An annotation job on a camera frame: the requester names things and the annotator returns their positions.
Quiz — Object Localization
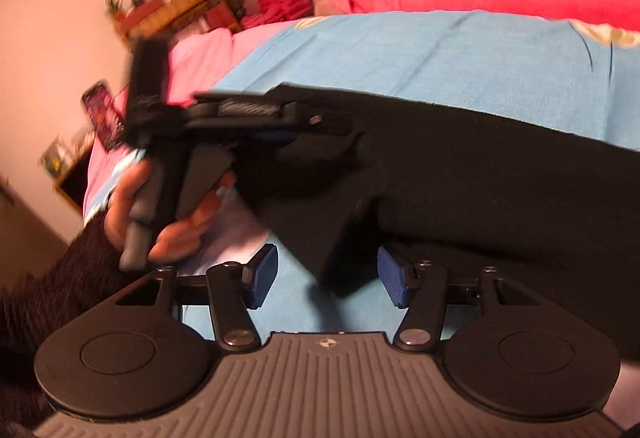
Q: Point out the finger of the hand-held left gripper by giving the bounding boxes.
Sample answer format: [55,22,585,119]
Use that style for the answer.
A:
[280,103,363,144]

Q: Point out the person's left forearm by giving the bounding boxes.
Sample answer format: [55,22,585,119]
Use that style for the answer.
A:
[0,218,133,438]

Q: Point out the person's left hand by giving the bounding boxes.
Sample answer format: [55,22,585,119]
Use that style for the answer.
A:
[104,162,237,265]

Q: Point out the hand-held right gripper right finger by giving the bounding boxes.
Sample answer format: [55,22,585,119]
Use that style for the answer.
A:
[377,245,543,353]

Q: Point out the wooden bedside cabinet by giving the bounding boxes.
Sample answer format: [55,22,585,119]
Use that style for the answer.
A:
[40,135,97,215]

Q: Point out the wooden shelf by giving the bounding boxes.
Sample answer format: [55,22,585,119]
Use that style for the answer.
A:
[112,0,246,44]

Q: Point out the smartphone with pink screen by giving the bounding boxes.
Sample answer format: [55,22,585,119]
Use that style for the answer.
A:
[81,79,127,152]

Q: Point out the pile of red clothes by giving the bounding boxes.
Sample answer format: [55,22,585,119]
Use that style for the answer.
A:
[242,0,313,31]

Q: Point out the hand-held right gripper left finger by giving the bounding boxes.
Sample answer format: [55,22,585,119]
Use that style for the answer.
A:
[116,244,279,353]

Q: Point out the black knit pants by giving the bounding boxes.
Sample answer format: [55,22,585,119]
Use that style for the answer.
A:
[235,83,640,424]

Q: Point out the pink bedsheet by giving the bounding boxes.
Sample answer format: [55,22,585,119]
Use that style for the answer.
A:
[82,28,281,219]

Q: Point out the blue printed bedsheet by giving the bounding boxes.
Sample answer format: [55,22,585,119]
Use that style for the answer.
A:
[85,10,640,334]

